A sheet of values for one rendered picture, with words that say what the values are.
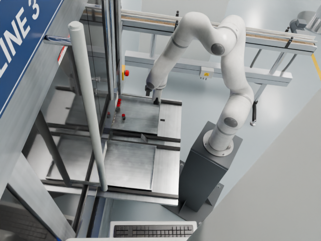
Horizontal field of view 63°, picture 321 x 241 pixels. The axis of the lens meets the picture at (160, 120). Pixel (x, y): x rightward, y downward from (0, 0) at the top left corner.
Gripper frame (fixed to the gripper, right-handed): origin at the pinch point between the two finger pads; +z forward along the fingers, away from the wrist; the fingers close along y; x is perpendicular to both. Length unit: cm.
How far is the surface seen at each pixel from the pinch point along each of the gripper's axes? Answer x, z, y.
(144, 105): -7.1, 8.1, -2.0
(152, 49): -8, 31, -86
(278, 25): 172, 96, -259
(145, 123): -5.0, 8.1, 11.3
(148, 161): -0.2, 8.1, 36.8
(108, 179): -20, 8, 50
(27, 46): -23, -96, 73
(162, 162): 7.6, 8.3, 36.5
